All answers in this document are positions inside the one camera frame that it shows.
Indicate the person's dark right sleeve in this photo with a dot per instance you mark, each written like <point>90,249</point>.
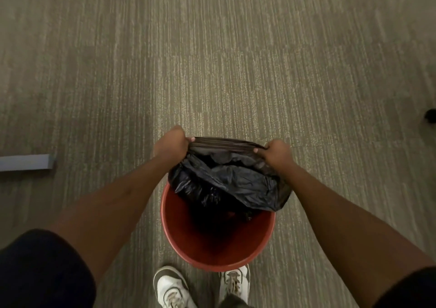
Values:
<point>408,290</point>

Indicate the person's right fingers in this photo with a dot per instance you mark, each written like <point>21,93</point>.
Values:
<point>259,150</point>

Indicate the person's left hand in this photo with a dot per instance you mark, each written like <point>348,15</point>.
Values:
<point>171,143</point>

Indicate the person's right forearm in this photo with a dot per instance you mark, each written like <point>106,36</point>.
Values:
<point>344,229</point>

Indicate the person's dark sleeve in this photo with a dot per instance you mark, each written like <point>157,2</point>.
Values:
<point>408,290</point>
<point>41,270</point>

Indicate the black plastic trash bag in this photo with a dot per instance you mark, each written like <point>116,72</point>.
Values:
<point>231,178</point>

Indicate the black chair caster wheel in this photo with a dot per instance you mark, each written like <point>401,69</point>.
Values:
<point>431,115</point>

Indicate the person's left forearm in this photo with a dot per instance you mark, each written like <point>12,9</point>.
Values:
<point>115,205</point>

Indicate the person's left white sneaker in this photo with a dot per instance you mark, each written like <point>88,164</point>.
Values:
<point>172,289</point>

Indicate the red round trash bin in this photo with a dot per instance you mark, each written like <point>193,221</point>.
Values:
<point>214,239</point>

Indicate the person's right white sneaker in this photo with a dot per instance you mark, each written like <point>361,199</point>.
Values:
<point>235,282</point>

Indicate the person's dark left sleeve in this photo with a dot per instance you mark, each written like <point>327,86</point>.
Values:
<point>41,270</point>

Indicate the person's white sneaker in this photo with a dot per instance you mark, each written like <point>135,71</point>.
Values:
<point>235,282</point>
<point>172,289</point>

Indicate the person's grey trouser leg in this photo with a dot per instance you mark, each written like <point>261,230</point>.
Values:
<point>233,302</point>

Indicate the person's right hand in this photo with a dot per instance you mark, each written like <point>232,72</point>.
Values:
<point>277,154</point>

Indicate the grey flat furniture base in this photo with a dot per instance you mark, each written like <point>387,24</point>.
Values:
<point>25,162</point>

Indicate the person's left fingers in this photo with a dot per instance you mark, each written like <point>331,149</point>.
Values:
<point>191,139</point>

